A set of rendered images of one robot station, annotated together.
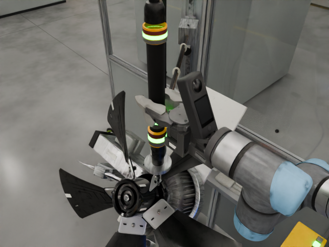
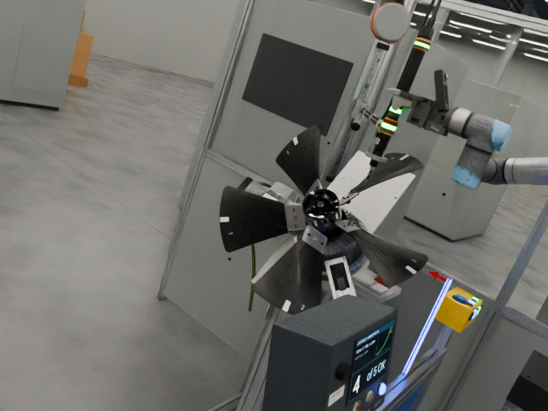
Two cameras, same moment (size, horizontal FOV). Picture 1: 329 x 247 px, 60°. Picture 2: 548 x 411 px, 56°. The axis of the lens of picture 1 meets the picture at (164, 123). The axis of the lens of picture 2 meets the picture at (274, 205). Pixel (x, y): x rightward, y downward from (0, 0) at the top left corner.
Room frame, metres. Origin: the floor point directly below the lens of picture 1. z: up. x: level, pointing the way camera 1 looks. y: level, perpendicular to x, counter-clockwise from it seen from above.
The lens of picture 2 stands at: (-1.00, 0.64, 1.61)
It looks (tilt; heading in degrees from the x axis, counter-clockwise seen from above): 16 degrees down; 346
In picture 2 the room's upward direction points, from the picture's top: 20 degrees clockwise
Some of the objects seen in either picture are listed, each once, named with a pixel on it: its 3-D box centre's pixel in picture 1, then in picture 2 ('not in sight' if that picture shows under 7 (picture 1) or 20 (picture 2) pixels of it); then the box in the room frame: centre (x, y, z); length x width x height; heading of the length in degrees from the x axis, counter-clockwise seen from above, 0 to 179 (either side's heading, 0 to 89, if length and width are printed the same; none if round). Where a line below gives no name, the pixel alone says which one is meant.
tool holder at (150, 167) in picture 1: (158, 148); (381, 143); (0.49, 0.02, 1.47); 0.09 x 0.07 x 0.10; 170
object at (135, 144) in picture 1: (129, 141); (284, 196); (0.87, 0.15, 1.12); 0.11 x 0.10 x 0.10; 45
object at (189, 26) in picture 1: (188, 31); (360, 110); (1.10, -0.10, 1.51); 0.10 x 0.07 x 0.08; 170
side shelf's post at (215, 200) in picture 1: (212, 213); not in sight; (0.95, -0.29, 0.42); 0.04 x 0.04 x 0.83; 45
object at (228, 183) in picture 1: (232, 182); (370, 283); (0.84, -0.32, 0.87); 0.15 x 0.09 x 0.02; 45
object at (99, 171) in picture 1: (101, 171); not in sight; (0.74, 0.25, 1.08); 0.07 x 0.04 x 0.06; 55
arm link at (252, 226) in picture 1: (263, 207); (473, 166); (0.30, -0.19, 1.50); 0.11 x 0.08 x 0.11; 119
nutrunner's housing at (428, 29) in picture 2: (156, 100); (401, 95); (0.48, 0.02, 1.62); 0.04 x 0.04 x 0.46
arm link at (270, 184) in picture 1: (270, 179); (486, 133); (0.29, -0.17, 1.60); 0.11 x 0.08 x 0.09; 45
